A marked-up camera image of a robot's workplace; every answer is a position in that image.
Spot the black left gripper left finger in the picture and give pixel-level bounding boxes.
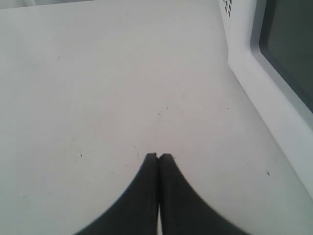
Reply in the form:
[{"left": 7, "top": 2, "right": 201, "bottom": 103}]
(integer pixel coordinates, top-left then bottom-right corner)
[{"left": 78, "top": 153, "right": 159, "bottom": 235}]

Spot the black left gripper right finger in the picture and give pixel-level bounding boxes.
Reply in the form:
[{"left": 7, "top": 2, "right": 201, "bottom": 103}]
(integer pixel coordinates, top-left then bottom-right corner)
[{"left": 158, "top": 154, "right": 246, "bottom": 235}]

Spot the white microwave door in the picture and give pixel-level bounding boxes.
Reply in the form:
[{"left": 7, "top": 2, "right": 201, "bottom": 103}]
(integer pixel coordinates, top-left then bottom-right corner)
[{"left": 241, "top": 0, "right": 313, "bottom": 191}]

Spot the white microwave oven body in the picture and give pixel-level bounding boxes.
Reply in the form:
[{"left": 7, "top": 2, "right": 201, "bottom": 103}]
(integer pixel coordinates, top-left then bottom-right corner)
[{"left": 217, "top": 0, "right": 313, "bottom": 191}]

